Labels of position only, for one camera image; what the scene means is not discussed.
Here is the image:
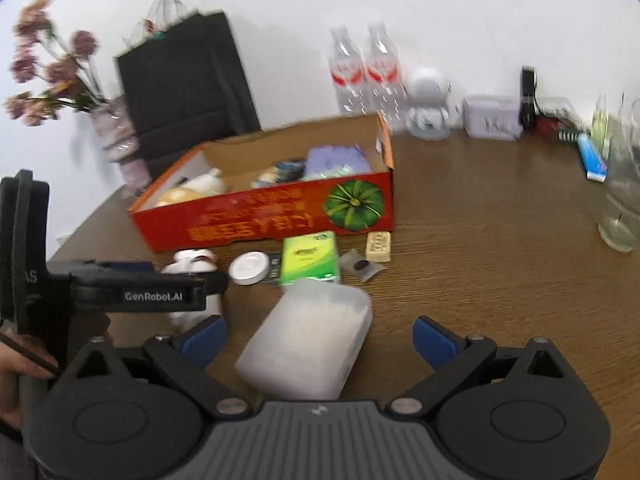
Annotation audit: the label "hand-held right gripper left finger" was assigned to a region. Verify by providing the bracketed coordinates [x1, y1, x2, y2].
[50, 315, 253, 422]

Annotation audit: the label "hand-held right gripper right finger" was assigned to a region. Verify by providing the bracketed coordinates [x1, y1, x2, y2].
[385, 316, 578, 421]

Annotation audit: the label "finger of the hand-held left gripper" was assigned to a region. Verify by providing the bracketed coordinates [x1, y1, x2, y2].
[70, 269, 230, 296]
[47, 259, 153, 275]

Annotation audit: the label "white plush toy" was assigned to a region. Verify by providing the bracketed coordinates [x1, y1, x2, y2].
[160, 249, 224, 332]

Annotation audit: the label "white round lid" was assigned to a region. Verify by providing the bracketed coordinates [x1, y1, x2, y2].
[228, 251, 271, 286]

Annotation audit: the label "red cardboard box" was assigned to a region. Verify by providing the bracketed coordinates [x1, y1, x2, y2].
[127, 112, 396, 253]

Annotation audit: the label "green tissue pack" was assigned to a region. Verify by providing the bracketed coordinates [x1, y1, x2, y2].
[278, 231, 342, 287]

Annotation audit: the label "translucent white plastic box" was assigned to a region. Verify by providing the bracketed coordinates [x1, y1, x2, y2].
[234, 279, 373, 401]

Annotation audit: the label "small clear packet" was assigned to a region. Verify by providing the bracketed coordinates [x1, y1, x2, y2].
[341, 249, 386, 281]

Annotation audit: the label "pale yellow bar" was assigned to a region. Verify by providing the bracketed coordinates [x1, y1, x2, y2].
[365, 231, 392, 263]

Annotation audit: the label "person's left hand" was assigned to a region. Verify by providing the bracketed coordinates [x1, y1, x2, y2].
[0, 320, 58, 431]

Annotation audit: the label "yellow soft toy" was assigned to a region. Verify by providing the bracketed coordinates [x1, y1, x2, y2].
[155, 187, 201, 207]

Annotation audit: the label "white soft toy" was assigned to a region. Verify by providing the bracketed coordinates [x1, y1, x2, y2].
[182, 169, 229, 197]

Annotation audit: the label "mottled pink vase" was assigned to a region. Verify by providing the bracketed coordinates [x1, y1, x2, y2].
[90, 95, 151, 197]

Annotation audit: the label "blue and dark figure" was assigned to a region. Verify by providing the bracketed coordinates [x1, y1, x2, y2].
[252, 159, 307, 189]

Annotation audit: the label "purple pack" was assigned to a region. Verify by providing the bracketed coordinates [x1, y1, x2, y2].
[302, 146, 371, 182]

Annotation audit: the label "dried pink flowers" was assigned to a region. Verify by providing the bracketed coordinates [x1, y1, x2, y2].
[4, 0, 108, 126]

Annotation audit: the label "black chair back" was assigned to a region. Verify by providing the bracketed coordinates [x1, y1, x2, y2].
[114, 0, 262, 181]

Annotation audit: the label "clear glass cup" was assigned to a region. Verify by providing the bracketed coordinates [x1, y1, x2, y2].
[597, 92, 640, 253]

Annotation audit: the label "blue and white tube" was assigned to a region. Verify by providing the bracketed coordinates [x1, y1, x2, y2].
[577, 132, 609, 184]

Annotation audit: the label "dark red small box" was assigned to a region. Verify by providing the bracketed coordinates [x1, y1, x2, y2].
[532, 115, 571, 137]

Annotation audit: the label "red label water bottle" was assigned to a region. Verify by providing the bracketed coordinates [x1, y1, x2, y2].
[365, 20, 407, 133]
[328, 24, 369, 117]

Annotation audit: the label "white round robot toy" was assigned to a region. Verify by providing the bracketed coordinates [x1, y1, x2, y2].
[404, 66, 454, 141]

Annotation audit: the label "black upright device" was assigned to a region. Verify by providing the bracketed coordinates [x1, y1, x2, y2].
[520, 66, 539, 132]

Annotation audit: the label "clear spray bottle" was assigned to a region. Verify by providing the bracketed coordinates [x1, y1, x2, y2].
[592, 95, 614, 157]

